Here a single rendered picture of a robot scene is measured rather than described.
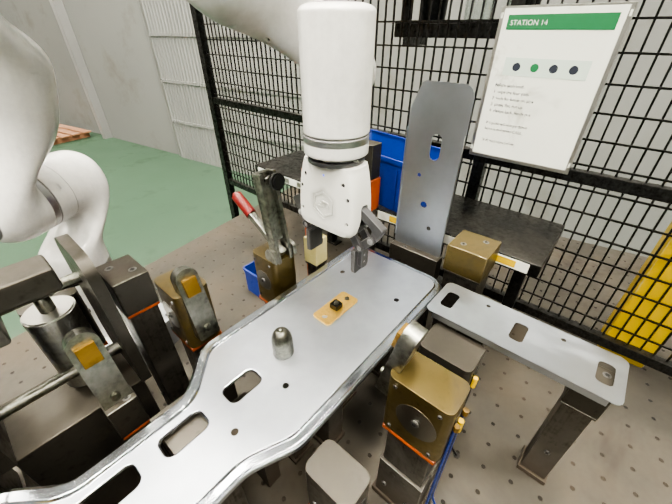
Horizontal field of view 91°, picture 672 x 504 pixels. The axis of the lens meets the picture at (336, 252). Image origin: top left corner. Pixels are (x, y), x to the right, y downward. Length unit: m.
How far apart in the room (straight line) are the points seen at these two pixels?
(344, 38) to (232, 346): 0.44
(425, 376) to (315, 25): 0.42
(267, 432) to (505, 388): 0.63
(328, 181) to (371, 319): 0.26
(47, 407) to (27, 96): 0.45
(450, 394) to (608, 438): 0.57
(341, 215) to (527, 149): 0.58
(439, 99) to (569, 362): 0.47
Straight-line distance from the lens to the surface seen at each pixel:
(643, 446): 1.01
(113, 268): 0.59
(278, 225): 0.62
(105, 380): 0.56
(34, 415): 0.67
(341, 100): 0.40
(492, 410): 0.90
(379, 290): 0.64
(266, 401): 0.49
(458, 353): 0.59
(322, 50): 0.39
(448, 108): 0.66
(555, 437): 0.74
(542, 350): 0.62
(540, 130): 0.90
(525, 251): 0.79
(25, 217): 0.77
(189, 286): 0.56
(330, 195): 0.44
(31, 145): 0.73
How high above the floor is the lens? 1.41
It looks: 34 degrees down
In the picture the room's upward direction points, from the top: straight up
